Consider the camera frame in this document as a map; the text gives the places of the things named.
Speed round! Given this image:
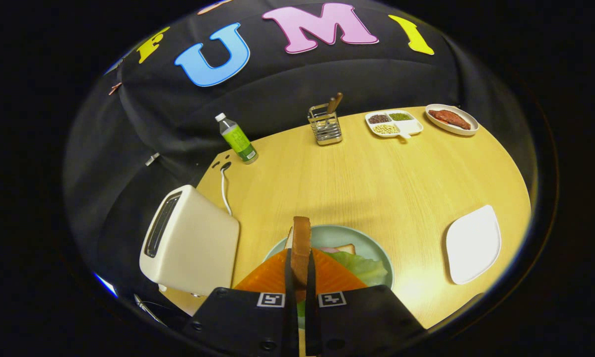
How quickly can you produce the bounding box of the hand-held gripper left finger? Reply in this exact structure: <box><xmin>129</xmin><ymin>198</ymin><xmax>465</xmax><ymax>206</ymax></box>
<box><xmin>183</xmin><ymin>248</ymin><xmax>299</xmax><ymax>357</ymax></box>

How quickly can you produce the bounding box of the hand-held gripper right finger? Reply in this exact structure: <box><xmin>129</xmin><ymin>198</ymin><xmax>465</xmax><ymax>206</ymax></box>
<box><xmin>305</xmin><ymin>248</ymin><xmax>426</xmax><ymax>357</ymax></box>

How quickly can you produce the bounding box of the toasted bread slice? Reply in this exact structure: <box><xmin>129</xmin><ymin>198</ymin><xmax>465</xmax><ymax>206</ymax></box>
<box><xmin>288</xmin><ymin>216</ymin><xmax>312</xmax><ymax>303</ymax></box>

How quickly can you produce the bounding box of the green lettuce leaf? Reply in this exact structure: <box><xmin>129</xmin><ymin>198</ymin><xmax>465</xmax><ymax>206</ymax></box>
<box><xmin>297</xmin><ymin>250</ymin><xmax>388</xmax><ymax>318</ymax></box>

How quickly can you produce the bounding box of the pale green round plate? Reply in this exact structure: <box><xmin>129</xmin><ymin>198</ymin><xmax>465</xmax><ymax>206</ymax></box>
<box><xmin>264</xmin><ymin>225</ymin><xmax>394</xmax><ymax>330</ymax></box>

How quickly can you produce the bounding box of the white toaster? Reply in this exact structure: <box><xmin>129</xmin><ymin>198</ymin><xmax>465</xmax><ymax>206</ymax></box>
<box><xmin>139</xmin><ymin>185</ymin><xmax>241</xmax><ymax>298</ymax></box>

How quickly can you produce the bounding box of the green label drink bottle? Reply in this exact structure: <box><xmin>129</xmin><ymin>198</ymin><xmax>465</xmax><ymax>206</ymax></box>
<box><xmin>215</xmin><ymin>113</ymin><xmax>259</xmax><ymax>165</ymax></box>

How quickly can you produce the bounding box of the white square plate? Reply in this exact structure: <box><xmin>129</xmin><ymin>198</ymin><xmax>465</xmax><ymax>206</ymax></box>
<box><xmin>445</xmin><ymin>205</ymin><xmax>502</xmax><ymax>285</ymax></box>

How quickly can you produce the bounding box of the white divided dish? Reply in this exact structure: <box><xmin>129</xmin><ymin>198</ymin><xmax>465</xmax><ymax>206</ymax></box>
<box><xmin>365</xmin><ymin>110</ymin><xmax>424</xmax><ymax>139</ymax></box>

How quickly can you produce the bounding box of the black backdrop cloth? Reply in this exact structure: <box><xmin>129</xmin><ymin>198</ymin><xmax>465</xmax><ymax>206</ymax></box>
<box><xmin>62</xmin><ymin>0</ymin><xmax>538</xmax><ymax>298</ymax></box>

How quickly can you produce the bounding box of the red meat slice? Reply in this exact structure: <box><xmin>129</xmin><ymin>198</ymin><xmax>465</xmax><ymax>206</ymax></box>
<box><xmin>429</xmin><ymin>109</ymin><xmax>471</xmax><ymax>131</ymax></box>

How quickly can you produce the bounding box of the white oval plate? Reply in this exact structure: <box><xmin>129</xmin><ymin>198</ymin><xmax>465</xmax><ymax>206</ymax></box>
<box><xmin>425</xmin><ymin>104</ymin><xmax>479</xmax><ymax>136</ymax></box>

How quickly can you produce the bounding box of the white toaster cable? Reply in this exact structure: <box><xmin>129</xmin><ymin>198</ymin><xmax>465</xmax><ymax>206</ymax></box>
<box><xmin>220</xmin><ymin>166</ymin><xmax>233</xmax><ymax>216</ymax></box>

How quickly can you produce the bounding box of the metal wire utensil holder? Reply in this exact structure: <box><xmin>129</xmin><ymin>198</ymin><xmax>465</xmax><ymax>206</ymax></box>
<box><xmin>307</xmin><ymin>104</ymin><xmax>343</xmax><ymax>146</ymax></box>

